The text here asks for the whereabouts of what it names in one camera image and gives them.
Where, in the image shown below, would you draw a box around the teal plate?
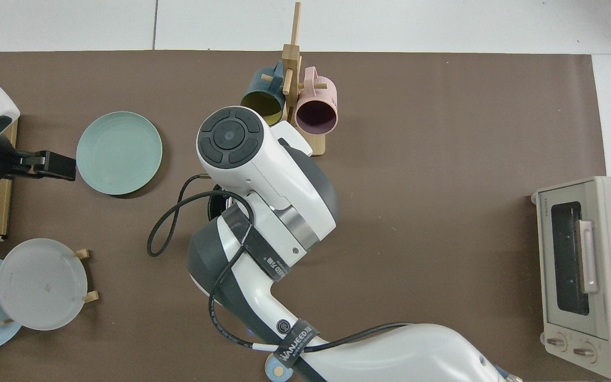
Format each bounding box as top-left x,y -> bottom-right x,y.
76,111 -> 163,196

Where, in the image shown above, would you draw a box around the wooden cup stand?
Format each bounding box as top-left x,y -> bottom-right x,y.
260,2 -> 328,157

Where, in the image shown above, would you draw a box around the wooden plate rack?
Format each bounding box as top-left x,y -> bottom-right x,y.
0,248 -> 99,325

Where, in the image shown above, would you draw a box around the dark blue cup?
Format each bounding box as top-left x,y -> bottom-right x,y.
240,60 -> 286,127

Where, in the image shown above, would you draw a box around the pink ribbed cup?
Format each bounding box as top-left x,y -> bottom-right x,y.
295,66 -> 339,136

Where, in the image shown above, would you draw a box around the pale grey plate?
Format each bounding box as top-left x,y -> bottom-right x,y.
0,238 -> 89,332

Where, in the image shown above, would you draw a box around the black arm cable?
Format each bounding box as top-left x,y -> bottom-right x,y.
146,172 -> 412,353

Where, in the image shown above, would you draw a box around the brown table cloth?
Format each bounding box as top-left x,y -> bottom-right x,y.
0,50 -> 607,382

